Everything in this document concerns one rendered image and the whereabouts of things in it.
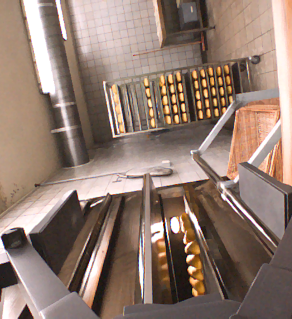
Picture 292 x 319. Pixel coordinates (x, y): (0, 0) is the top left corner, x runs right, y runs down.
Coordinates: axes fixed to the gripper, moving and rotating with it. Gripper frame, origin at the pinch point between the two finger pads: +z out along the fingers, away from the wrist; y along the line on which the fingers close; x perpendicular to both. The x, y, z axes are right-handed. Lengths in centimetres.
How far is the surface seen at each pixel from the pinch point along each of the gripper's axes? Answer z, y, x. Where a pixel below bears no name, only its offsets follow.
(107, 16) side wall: 506, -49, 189
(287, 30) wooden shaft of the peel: 5.1, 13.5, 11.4
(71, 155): 294, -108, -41
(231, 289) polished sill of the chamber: 49, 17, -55
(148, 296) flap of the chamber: 36, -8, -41
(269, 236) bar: 19.3, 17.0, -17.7
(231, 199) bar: 37.5, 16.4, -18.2
